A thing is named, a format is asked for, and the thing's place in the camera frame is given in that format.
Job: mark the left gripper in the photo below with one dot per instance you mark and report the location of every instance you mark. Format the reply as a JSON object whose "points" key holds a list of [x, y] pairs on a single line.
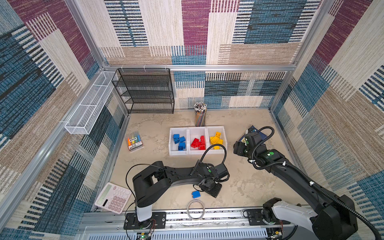
{"points": [[215, 193]]}

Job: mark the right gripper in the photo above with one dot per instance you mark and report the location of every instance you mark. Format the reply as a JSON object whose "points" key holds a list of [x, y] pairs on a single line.
{"points": [[238, 147]]}

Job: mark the long red brick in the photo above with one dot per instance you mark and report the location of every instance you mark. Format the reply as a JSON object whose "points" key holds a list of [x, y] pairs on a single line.
{"points": [[202, 140], [195, 143]]}

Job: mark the long red brick top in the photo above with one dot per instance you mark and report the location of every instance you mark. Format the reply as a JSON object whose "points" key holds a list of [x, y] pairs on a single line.
{"points": [[195, 143]]}

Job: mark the dark blue brick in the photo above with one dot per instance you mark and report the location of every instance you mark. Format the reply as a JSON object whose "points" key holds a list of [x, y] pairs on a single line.
{"points": [[176, 138]]}

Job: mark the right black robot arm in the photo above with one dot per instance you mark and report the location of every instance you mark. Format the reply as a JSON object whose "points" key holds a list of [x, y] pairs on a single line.
{"points": [[334, 218]]}

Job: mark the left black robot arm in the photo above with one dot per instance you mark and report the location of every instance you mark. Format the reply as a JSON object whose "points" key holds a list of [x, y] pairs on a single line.
{"points": [[152, 182]]}

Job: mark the blue book yellow label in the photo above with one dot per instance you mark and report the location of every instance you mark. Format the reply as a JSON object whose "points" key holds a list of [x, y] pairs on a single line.
{"points": [[253, 129]]}

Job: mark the right white bin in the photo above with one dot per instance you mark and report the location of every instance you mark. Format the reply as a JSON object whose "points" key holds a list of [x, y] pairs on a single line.
{"points": [[211, 130]]}

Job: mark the white bin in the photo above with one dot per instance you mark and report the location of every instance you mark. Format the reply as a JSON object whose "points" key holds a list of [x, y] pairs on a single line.
{"points": [[211, 130], [173, 148], [196, 132]]}

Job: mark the middle white bin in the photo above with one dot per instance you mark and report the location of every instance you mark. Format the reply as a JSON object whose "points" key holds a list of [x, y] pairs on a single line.
{"points": [[196, 132]]}

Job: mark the cup of coloured pencils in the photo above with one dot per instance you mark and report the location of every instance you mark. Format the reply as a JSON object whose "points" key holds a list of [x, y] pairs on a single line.
{"points": [[200, 114]]}

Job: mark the left white bin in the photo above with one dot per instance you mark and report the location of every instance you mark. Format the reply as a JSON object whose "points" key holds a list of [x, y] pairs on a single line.
{"points": [[173, 148]]}

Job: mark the marker pen pack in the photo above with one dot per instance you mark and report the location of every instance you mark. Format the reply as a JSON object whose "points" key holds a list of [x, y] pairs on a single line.
{"points": [[134, 141]]}

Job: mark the pink white calculator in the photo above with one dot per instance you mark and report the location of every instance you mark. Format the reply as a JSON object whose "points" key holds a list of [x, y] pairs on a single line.
{"points": [[113, 198]]}

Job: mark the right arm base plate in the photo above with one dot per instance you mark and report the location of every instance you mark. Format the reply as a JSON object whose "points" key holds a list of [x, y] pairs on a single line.
{"points": [[257, 217]]}

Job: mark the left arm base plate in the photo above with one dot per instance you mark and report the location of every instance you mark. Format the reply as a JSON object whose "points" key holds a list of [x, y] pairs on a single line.
{"points": [[157, 221]]}

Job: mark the black wire shelf rack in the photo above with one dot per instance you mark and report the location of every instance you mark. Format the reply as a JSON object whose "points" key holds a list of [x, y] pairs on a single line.
{"points": [[145, 90]]}

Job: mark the white wire mesh basket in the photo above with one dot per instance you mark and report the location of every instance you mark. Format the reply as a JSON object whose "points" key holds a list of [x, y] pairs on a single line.
{"points": [[87, 112]]}

